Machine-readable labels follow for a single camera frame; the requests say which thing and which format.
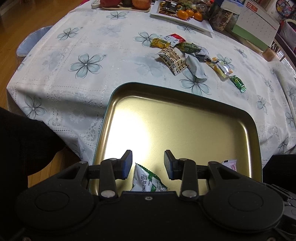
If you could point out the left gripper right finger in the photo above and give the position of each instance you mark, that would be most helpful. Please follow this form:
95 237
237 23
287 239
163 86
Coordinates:
185 170

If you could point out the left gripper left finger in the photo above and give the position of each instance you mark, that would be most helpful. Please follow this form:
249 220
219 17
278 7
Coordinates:
111 170

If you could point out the green white snack packet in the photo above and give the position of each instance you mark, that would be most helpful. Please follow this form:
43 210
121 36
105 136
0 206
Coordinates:
145 180

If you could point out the white hawthorn candy packet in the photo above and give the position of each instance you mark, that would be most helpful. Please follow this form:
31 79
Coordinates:
231 164

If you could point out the green foil candy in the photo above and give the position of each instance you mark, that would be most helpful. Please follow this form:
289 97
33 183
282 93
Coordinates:
238 83

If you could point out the yellow silver snack packet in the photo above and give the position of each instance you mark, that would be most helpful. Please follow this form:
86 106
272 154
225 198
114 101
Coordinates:
219 67

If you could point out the silver grey snack bar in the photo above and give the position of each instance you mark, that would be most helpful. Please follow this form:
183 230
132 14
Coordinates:
195 67

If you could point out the brown patterned biscuit packet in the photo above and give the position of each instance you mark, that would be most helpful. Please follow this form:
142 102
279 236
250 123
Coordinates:
172 60

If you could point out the black white cow packet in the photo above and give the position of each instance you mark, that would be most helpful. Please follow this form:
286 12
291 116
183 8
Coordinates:
202 55

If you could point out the green garlic peas packet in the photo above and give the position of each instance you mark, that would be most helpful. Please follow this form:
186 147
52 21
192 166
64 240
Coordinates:
188 48

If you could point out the gold candy wrapper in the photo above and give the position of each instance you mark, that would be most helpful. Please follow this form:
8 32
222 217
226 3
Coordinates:
159 43

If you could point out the red white snack packet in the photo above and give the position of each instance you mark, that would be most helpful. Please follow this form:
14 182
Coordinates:
173 39

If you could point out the gold metal tray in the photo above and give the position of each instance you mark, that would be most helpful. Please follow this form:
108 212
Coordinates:
149 119

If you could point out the white floral tablecloth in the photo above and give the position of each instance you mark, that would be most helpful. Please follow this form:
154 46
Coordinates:
69 75

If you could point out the white rectangular plate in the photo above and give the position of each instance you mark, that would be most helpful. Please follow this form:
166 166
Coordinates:
203 26

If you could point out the right mandarin orange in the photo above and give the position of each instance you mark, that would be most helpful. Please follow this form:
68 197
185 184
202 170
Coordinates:
198 16

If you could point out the mandarin orange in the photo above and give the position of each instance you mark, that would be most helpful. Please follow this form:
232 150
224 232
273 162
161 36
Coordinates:
190 13
198 16
181 14

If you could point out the blue chair cushion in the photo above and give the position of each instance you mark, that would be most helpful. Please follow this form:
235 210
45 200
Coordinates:
30 41

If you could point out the patterned snack box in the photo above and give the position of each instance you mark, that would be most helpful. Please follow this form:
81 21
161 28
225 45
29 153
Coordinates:
222 12

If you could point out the front mandarin orange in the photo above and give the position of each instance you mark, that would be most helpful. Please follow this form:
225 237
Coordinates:
181 14

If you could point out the middle mandarin orange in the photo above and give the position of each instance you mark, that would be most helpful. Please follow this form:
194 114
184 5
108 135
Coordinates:
190 13

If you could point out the desk calendar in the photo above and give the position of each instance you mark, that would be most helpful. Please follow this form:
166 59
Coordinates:
256 25

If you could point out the beige fruit board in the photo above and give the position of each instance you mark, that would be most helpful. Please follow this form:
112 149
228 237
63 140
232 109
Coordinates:
120 7

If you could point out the black chocolate packet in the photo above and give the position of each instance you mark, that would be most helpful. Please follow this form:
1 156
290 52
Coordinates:
169 6

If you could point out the red apple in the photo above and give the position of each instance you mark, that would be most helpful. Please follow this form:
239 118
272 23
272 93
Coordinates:
109 3

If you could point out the white remote control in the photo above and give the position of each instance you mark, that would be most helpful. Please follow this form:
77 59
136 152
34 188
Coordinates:
95 4

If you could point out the pink striped apple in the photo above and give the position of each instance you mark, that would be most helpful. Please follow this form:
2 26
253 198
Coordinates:
141 4

